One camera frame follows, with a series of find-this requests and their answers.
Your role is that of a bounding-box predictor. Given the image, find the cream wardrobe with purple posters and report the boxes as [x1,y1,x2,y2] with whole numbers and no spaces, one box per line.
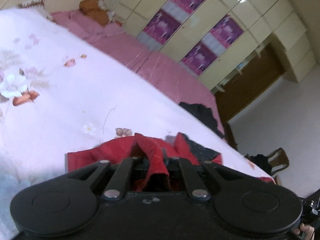
[114,0,316,89]

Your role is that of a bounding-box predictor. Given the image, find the black clothes on chair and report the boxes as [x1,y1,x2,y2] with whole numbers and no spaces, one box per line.
[248,154,272,175]

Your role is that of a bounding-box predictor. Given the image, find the person's right hand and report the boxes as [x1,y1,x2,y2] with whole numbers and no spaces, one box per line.
[293,223,315,240]

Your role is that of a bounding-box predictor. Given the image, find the pink bed sheet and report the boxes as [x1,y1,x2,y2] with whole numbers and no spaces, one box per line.
[52,10,225,138]

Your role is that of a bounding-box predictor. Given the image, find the white floral quilt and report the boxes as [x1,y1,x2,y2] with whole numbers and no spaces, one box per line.
[1,8,267,239]

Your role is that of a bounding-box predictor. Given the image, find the black garment on bed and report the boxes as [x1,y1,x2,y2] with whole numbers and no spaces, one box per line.
[179,102,220,134]

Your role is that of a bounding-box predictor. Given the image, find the wooden chair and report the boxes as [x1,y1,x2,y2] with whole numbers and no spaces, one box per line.
[267,148,290,177]

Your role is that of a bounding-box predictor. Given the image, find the red padded jacket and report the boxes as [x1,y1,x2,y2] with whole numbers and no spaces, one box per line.
[67,133,222,192]

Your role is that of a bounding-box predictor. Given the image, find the brown wooden door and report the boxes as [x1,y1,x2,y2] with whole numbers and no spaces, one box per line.
[214,42,286,124]

